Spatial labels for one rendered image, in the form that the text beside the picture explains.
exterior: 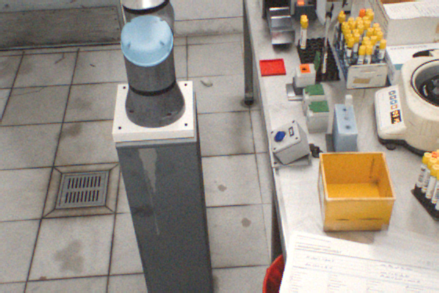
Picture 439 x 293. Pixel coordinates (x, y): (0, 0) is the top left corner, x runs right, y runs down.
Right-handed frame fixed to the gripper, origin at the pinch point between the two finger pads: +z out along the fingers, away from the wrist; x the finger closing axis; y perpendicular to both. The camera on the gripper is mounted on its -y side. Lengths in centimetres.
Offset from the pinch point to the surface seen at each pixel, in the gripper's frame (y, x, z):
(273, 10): 25.5, 9.9, 10.9
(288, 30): 15.6, 7.0, 11.5
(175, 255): -21, 44, 63
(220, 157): 63, 27, 105
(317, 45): 12.1, -0.6, 15.1
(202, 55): 143, 32, 105
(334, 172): -39.2, 4.9, 13.3
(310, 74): -7.4, 4.8, 10.1
